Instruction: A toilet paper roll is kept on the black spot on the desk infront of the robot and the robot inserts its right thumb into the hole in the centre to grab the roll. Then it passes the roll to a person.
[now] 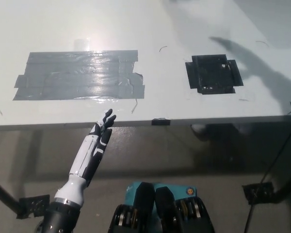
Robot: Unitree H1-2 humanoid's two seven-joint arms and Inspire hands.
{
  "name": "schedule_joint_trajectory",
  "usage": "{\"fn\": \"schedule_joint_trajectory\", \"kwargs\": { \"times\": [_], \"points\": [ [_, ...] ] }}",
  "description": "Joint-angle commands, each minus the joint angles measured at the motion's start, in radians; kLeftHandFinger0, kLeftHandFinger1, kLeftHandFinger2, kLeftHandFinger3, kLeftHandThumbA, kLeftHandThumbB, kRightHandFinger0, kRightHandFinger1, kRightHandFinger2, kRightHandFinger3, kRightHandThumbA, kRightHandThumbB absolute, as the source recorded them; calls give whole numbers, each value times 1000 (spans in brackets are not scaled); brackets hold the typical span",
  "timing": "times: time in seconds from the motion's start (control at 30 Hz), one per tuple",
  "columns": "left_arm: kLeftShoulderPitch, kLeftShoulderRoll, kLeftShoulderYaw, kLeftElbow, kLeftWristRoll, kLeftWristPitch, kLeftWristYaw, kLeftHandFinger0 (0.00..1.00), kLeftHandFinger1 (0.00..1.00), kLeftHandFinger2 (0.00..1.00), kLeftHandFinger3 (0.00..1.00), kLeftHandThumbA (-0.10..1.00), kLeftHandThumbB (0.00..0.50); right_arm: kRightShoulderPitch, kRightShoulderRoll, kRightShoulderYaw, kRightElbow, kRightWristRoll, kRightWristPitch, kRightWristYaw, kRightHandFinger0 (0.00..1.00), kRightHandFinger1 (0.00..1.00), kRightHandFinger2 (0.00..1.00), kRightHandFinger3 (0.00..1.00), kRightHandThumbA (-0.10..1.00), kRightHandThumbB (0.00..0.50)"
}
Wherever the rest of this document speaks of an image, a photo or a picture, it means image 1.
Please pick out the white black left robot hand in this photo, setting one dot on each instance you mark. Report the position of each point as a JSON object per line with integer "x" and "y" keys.
{"x": 87, "y": 157}

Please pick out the black teal robot torso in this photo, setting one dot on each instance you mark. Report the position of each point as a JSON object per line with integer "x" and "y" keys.
{"x": 165, "y": 213}

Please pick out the black table leg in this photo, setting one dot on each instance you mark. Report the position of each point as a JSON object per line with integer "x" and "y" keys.
{"x": 289, "y": 187}
{"x": 3, "y": 194}

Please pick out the white shoe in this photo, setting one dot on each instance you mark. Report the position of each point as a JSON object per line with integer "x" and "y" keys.
{"x": 198, "y": 129}

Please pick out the black tape square patch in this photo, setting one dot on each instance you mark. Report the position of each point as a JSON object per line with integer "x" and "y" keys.
{"x": 213, "y": 75}

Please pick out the grey duct tape patch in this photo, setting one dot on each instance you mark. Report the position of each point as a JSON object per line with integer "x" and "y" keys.
{"x": 75, "y": 76}

